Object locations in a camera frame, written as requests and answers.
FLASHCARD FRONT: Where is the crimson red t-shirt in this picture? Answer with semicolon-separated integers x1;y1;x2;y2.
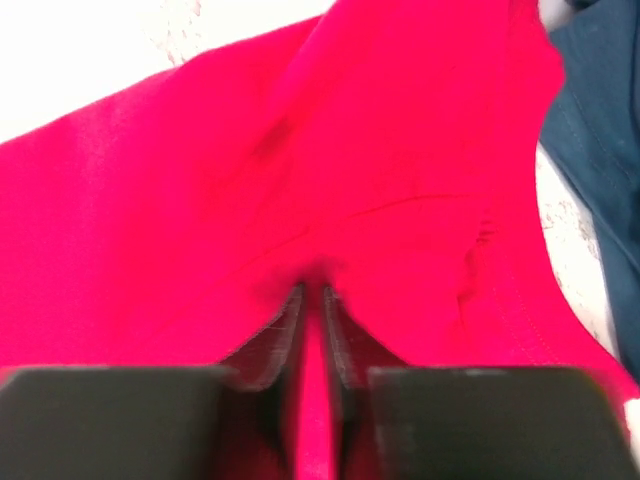
1;1;639;479

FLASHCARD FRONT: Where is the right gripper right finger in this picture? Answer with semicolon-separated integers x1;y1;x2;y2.
323;286;400;480

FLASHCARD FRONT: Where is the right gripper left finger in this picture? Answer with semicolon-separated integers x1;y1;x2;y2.
219;284;306;479

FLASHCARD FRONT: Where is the blue folded t-shirt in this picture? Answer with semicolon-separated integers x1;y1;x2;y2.
540;0;639;377

